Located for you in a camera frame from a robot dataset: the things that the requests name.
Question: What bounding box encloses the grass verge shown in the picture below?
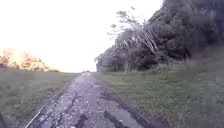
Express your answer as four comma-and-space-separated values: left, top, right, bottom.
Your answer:
91, 56, 224, 128

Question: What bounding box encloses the dense wood of trees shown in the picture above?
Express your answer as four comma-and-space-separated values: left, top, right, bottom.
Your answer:
94, 0, 224, 73

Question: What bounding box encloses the sunlit row of trees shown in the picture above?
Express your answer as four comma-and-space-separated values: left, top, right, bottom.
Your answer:
0, 48, 60, 73

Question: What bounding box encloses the grass field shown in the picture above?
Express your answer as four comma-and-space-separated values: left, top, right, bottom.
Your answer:
0, 67, 81, 128

